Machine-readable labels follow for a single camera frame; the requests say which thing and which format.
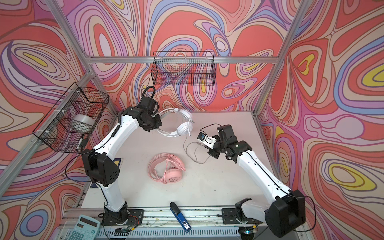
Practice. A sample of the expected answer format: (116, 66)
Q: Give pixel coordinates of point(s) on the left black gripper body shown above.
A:
(153, 122)

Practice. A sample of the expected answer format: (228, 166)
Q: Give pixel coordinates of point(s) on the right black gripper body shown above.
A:
(219, 146)

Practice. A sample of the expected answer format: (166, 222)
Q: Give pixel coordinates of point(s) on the white headphones with grey cable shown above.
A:
(183, 129)

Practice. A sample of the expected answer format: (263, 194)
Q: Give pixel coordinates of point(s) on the pink headphones with cable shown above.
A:
(173, 169)

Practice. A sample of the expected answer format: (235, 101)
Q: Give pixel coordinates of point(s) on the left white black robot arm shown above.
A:
(116, 209)

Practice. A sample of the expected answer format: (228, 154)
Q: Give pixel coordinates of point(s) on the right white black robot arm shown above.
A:
(285, 210)

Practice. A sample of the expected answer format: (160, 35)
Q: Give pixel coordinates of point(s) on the dark blue notebook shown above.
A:
(117, 162)

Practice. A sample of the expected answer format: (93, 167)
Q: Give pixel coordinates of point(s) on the white tape roll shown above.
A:
(82, 124)

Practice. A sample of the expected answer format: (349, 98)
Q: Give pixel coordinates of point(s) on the blue black stapler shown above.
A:
(180, 217)

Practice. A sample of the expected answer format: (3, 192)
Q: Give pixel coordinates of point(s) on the light green calculator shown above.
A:
(86, 228)

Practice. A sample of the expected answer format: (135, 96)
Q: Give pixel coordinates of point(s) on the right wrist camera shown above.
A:
(207, 141)

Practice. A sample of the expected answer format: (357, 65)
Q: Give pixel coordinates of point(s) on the black wire basket back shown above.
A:
(184, 68)

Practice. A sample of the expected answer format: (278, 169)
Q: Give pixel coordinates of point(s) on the black wire basket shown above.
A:
(55, 130)
(184, 68)

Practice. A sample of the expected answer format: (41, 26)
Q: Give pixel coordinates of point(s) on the black wire basket left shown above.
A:
(55, 130)

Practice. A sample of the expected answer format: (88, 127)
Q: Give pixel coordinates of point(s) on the aluminium front rail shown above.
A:
(161, 223)

